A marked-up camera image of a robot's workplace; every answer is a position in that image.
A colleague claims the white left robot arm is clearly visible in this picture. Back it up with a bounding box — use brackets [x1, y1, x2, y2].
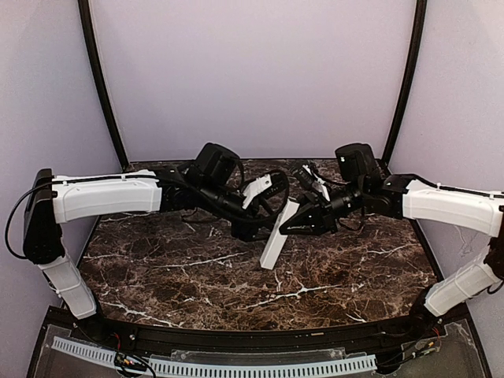
[18, 143, 272, 320]

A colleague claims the right black frame post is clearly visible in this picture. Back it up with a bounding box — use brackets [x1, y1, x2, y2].
[381, 0, 428, 165]

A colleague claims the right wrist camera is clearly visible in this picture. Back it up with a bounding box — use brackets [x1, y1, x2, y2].
[290, 162, 331, 201]

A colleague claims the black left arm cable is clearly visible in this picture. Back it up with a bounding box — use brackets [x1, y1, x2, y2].
[157, 155, 291, 228]

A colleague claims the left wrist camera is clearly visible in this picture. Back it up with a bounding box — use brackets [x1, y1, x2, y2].
[240, 173, 283, 209]

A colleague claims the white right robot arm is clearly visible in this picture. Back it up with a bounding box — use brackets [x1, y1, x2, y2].
[280, 143, 503, 337]

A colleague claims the black frame post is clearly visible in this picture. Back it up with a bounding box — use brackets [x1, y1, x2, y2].
[77, 0, 129, 170]
[381, 0, 428, 165]

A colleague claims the grey slotted cable duct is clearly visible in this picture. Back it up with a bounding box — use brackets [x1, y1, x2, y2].
[51, 336, 377, 377]

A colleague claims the left black frame post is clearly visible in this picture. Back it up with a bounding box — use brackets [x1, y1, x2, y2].
[77, 0, 129, 170]

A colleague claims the black front table rail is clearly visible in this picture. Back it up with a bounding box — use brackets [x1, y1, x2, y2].
[87, 317, 419, 354]

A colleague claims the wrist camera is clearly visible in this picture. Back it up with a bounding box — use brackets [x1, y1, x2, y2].
[290, 162, 331, 201]
[240, 173, 283, 209]

